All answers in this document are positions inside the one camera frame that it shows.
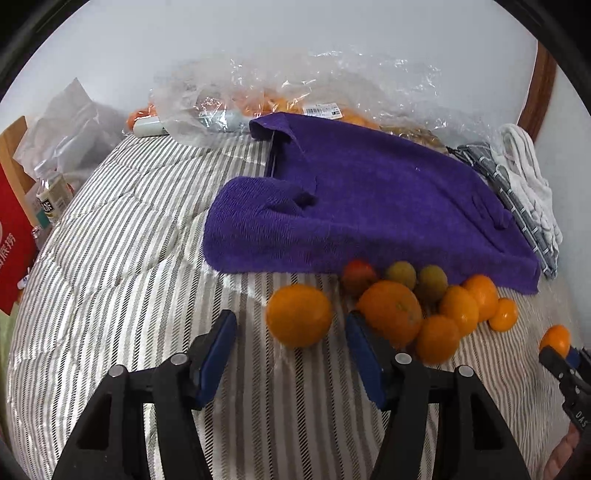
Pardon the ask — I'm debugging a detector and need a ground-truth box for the orange mandarin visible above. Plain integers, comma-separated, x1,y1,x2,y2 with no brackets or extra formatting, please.
415,315,461,365
539,324,571,359
266,284,334,349
488,298,519,332
439,285,479,337
461,274,499,322

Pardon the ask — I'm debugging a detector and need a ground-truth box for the large orange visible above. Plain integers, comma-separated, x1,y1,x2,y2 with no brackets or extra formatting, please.
356,280,423,349

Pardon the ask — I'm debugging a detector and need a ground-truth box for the green kiwi fruit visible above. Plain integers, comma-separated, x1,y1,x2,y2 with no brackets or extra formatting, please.
416,265,449,304
385,261,417,290

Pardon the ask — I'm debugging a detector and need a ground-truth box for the small red fruit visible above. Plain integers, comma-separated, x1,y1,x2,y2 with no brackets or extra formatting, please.
341,259,379,298

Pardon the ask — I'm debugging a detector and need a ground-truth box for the person's right hand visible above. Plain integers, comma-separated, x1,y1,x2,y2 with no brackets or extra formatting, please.
543,423,580,480

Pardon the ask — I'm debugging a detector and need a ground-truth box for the red paper shopping bag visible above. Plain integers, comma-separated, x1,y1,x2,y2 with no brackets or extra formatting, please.
0,171,37,314

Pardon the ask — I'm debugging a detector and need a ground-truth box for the white striped towel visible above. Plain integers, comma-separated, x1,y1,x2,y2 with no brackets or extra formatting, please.
493,124,563,255

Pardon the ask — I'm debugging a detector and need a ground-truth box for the grey checked folded cloth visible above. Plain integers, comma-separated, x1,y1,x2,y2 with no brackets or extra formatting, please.
447,143,558,279

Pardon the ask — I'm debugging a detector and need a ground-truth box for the plastic drink bottle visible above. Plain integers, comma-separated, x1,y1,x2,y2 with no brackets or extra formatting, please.
34,161,73,225

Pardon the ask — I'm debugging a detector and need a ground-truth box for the purple towel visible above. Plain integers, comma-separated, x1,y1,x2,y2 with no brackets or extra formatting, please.
202,113,541,294

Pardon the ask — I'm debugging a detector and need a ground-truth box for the white plastic bag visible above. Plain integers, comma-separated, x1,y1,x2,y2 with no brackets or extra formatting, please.
14,80,126,190

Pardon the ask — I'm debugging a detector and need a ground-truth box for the white tube container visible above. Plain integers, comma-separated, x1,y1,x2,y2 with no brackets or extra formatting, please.
132,116,168,138

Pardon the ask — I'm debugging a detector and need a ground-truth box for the clear plastic fruit bag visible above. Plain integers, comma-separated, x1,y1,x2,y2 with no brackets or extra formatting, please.
151,49,497,147

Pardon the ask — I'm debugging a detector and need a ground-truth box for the brown wooden door frame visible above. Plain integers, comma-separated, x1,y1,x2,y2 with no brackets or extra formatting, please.
517,42,558,141

